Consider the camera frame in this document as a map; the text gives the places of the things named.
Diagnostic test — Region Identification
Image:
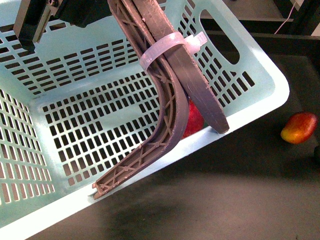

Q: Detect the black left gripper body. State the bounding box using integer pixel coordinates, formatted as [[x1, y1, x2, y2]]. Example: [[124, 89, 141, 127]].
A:
[[13, 0, 112, 52]]

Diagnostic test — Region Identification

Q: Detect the light blue plastic shopping basket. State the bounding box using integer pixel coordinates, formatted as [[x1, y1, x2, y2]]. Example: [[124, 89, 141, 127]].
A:
[[0, 0, 290, 240]]

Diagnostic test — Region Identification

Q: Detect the red apple with stem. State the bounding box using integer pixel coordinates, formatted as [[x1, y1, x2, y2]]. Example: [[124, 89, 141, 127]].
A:
[[182, 99, 205, 139]]

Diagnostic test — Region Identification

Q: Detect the white zip tie right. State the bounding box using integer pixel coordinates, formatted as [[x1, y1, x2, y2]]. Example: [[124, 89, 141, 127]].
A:
[[139, 31, 208, 72]]

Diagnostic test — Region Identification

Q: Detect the red yellow mango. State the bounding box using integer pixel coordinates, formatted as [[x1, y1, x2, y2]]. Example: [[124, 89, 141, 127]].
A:
[[280, 111, 319, 145]]

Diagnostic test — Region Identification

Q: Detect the pink cable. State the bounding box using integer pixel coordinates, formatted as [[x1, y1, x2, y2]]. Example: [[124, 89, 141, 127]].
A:
[[274, 0, 298, 35]]

